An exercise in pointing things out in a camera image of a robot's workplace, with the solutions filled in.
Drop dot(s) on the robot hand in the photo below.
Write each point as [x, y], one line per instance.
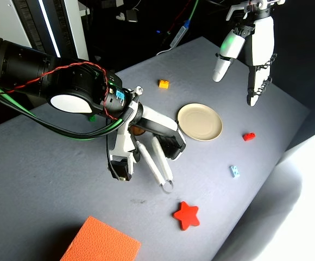
[262, 40]
[160, 119]

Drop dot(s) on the chocolate toy cake with strawberry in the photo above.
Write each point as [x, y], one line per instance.
[138, 132]

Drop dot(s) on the beige round plate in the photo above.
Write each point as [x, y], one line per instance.
[199, 122]

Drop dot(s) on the yellow toy brick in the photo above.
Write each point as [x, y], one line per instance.
[164, 84]

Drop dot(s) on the green toy brick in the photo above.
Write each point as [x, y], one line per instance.
[92, 118]

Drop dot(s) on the grey usb hub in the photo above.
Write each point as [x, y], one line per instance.
[179, 34]

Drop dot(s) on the red toy brick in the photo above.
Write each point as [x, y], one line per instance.
[249, 136]

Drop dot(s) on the light blue toy brick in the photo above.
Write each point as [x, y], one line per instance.
[235, 171]

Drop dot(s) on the red star block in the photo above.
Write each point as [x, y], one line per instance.
[187, 216]

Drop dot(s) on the orange textured foam block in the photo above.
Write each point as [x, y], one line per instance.
[100, 242]

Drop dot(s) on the white cabinet with black strips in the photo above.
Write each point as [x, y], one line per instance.
[8, 21]

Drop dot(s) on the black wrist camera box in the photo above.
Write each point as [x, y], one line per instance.
[119, 170]

